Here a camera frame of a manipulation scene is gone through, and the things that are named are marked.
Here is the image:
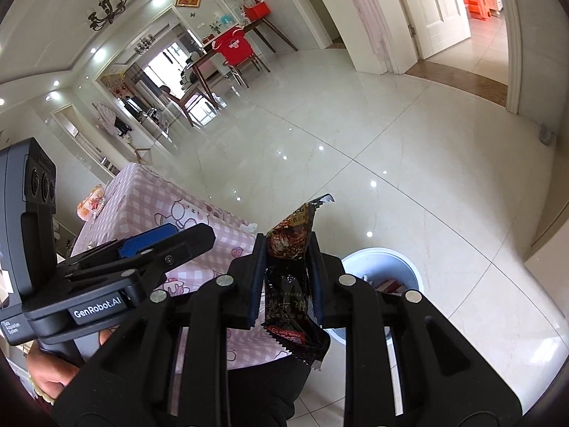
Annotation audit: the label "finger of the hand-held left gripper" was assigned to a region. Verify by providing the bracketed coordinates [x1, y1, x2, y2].
[67, 224, 179, 270]
[67, 223, 217, 293]

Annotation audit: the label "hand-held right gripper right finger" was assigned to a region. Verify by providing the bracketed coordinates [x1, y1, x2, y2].
[306, 235, 522, 427]

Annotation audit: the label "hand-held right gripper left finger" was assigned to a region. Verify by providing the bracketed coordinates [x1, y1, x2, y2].
[53, 232, 268, 427]

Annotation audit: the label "dark snack wrapper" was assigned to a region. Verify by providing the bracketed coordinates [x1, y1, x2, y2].
[262, 193, 334, 372]

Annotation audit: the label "red-brown packet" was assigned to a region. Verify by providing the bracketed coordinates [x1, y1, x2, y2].
[376, 278, 407, 294]

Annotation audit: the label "white round bin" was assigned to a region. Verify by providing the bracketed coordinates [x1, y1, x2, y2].
[340, 249, 422, 343]

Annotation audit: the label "person's left hand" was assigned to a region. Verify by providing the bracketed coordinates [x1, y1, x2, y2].
[27, 348, 86, 405]

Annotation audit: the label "pink checked tablecloth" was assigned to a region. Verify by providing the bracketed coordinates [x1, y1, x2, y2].
[71, 162, 321, 374]

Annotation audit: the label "person's dark trouser leg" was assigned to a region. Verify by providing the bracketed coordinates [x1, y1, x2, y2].
[227, 351, 307, 427]

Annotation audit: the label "hanging clothes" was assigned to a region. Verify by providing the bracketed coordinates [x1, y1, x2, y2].
[92, 102, 134, 138]

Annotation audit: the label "wooden dining chair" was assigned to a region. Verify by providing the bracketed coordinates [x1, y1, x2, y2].
[160, 84, 219, 129]

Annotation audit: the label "dark wooden dining table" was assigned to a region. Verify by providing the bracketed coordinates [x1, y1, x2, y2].
[189, 20, 298, 94]

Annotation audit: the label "chair with red cover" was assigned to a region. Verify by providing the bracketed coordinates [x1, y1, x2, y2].
[212, 27, 272, 87]

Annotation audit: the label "large black chandelier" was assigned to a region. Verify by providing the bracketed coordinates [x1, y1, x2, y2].
[86, 0, 127, 32]

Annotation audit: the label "red basket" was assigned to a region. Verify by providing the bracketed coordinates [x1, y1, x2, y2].
[244, 0, 273, 22]

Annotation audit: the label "pink floral door curtain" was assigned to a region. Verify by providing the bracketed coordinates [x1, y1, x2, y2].
[335, 0, 401, 74]

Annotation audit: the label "white panel door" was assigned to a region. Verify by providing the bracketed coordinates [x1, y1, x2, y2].
[387, 0, 472, 60]

